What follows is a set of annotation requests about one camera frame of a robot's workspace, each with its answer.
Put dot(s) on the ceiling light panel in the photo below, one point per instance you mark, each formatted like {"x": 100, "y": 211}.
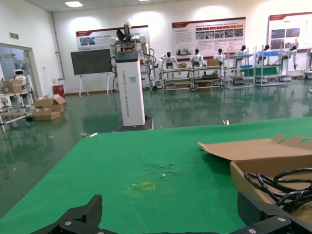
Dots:
{"x": 72, "y": 3}
{"x": 147, "y": 0}

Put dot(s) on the grey wall pipe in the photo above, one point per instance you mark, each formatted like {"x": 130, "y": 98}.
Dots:
{"x": 58, "y": 48}

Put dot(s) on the red fire cabinet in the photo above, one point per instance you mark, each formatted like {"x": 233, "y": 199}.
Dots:
{"x": 58, "y": 90}

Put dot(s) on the blue plastic bin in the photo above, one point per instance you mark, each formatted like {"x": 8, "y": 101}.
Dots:
{"x": 267, "y": 53}

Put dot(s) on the flat cardboard box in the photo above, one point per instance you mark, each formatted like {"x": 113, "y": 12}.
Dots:
{"x": 45, "y": 115}

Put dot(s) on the wide red white wall poster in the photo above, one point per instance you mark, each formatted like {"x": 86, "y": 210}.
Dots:
{"x": 185, "y": 31}

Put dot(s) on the small white red robot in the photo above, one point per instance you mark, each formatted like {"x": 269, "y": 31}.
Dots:
{"x": 20, "y": 76}

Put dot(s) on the open brown cardboard box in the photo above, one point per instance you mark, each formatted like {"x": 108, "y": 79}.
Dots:
{"x": 256, "y": 151}

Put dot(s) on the dark display screen on stand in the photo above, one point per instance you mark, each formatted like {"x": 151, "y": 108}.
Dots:
{"x": 90, "y": 62}

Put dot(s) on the grey framed doorway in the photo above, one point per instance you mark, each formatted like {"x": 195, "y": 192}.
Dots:
{"x": 9, "y": 58}

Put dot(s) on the green exit sign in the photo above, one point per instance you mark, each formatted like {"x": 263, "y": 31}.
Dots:
{"x": 14, "y": 35}

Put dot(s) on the metal pipe rack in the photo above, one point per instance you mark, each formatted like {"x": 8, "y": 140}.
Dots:
{"x": 17, "y": 109}

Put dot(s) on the green table cloth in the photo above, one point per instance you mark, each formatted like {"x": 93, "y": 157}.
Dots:
{"x": 109, "y": 170}

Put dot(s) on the metal workbench rack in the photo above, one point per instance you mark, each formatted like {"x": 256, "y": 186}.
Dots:
{"x": 207, "y": 78}
{"x": 237, "y": 80}
{"x": 273, "y": 79}
{"x": 178, "y": 79}

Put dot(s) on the small cardboard box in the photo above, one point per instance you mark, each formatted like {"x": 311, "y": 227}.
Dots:
{"x": 212, "y": 62}
{"x": 182, "y": 65}

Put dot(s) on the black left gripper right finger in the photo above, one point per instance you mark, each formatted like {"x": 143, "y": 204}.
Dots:
{"x": 270, "y": 219}

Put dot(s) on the wall poster with photos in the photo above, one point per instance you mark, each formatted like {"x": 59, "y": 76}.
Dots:
{"x": 287, "y": 29}

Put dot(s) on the metal cloth clip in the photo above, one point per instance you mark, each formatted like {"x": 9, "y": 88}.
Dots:
{"x": 89, "y": 134}
{"x": 226, "y": 122}

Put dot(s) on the green bench cloth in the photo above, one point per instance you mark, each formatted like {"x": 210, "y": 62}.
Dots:
{"x": 258, "y": 72}

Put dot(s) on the cardboard box with roll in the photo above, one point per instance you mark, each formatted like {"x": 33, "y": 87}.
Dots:
{"x": 13, "y": 87}

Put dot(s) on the white column robot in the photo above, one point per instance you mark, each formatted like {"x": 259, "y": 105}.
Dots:
{"x": 130, "y": 92}

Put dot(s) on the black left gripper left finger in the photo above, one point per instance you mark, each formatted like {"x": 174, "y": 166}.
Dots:
{"x": 83, "y": 217}

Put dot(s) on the white humanoid robot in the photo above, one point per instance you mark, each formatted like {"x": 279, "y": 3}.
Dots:
{"x": 168, "y": 61}
{"x": 241, "y": 51}
{"x": 293, "y": 52}
{"x": 220, "y": 56}
{"x": 267, "y": 48}
{"x": 198, "y": 58}

